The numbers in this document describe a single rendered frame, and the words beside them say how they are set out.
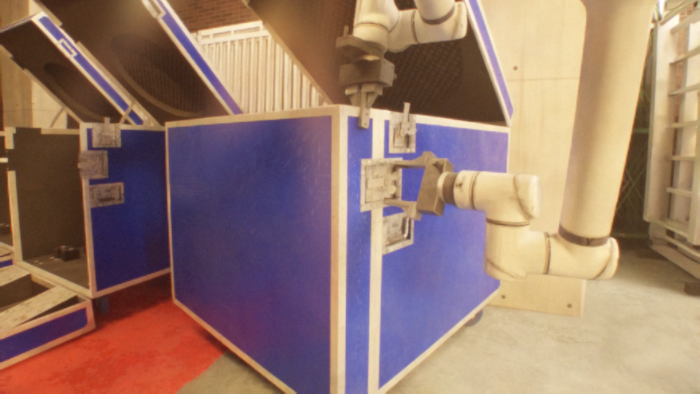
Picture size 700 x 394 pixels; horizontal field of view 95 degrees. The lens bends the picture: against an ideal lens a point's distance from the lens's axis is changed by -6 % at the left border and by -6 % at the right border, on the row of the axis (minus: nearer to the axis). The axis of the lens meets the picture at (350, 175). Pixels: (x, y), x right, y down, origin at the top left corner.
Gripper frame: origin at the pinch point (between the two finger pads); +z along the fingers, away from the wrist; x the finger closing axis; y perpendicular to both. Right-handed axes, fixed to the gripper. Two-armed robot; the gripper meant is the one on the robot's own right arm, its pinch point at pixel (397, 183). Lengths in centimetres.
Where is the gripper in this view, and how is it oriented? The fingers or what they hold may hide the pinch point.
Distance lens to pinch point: 90.3
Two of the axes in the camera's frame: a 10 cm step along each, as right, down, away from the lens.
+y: -6.1, -3.6, -7.1
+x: -2.9, 9.3, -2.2
